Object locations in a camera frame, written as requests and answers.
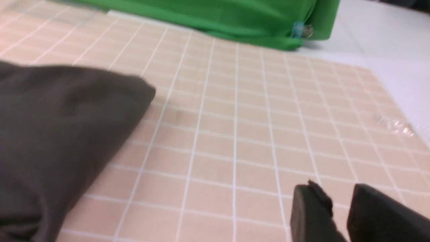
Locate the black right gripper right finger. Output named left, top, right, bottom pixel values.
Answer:
left=347, top=184, right=430, bottom=242

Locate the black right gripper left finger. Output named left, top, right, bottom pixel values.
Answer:
left=290, top=180, right=346, bottom=242

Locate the dark gray long-sleeve top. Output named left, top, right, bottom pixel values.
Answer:
left=0, top=61, right=156, bottom=242

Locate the beige grid tablecloth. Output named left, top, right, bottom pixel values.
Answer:
left=0, top=0, right=429, bottom=242

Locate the green backdrop cloth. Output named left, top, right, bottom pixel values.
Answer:
left=82, top=0, right=340, bottom=51

